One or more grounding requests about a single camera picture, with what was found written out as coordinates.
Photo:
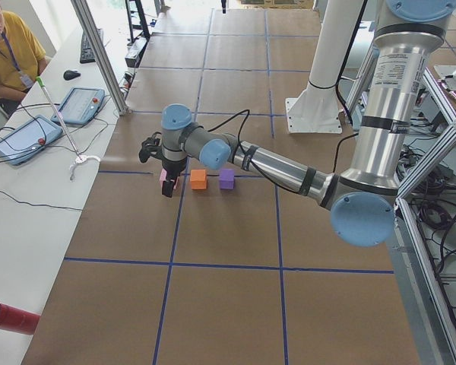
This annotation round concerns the orange foam block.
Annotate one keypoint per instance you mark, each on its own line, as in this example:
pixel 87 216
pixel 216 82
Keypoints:
pixel 198 179

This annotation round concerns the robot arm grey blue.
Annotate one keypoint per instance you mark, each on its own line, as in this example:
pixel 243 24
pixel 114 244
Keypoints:
pixel 257 51

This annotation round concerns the pink foam block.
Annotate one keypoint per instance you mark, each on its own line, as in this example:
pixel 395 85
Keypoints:
pixel 162 177

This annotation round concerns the purple foam block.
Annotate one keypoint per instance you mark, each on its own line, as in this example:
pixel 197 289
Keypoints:
pixel 226 179

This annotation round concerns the silver grabber stick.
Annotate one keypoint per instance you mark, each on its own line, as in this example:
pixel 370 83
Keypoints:
pixel 80 158

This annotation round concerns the far blue teach pendant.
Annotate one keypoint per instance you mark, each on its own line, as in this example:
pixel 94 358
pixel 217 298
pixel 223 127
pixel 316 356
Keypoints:
pixel 81 104

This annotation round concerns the blue teach pendant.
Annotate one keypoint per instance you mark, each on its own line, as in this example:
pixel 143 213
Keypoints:
pixel 28 140
pixel 81 104

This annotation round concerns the black keyboard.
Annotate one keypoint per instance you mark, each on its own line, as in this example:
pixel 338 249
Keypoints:
pixel 86 50

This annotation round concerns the black computer mouse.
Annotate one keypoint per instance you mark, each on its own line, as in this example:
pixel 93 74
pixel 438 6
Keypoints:
pixel 69 74

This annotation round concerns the near blue teach pendant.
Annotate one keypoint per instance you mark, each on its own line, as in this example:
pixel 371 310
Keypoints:
pixel 28 140

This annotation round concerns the person in yellow shirt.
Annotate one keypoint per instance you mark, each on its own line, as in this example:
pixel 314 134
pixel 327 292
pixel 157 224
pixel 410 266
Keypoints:
pixel 22 60

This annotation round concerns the red cylinder tube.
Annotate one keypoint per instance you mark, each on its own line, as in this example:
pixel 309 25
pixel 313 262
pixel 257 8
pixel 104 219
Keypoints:
pixel 17 320

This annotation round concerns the aluminium frame post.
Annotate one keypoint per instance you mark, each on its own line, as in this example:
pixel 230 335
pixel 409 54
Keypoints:
pixel 89 27

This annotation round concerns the white pedestal column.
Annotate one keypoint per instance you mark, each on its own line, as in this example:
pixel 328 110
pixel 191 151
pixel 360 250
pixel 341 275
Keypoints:
pixel 316 109

